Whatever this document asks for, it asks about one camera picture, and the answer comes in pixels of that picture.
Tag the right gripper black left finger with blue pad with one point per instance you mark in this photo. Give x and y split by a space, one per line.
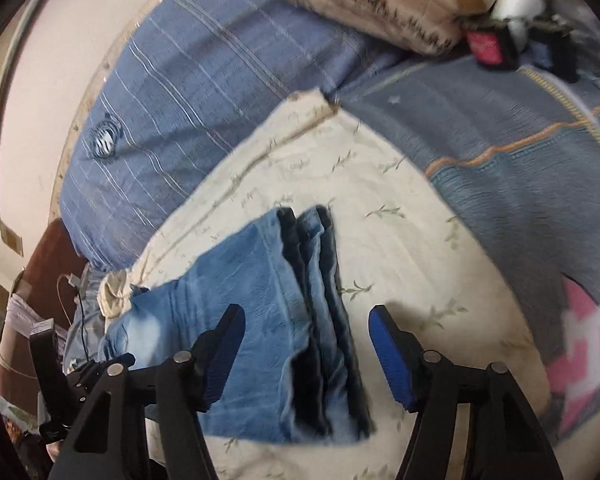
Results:
187 385

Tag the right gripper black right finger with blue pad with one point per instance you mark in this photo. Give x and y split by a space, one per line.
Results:
427 385

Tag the blue denim pants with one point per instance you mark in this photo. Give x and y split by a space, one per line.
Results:
295 378

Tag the lavender cloth on headboard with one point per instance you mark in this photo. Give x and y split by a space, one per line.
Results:
22 318

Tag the brown headboard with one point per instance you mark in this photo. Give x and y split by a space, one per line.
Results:
36 285

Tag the cream leaf-print bedsheet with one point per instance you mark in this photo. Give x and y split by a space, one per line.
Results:
398 244

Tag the blue grey patterned blanket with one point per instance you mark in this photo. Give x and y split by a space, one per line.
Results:
516 156

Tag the blue plaid pillow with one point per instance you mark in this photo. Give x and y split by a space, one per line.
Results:
195 79

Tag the red black small device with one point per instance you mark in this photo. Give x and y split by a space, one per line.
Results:
493 48

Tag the white charger with cable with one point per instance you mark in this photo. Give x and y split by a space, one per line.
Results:
68 285

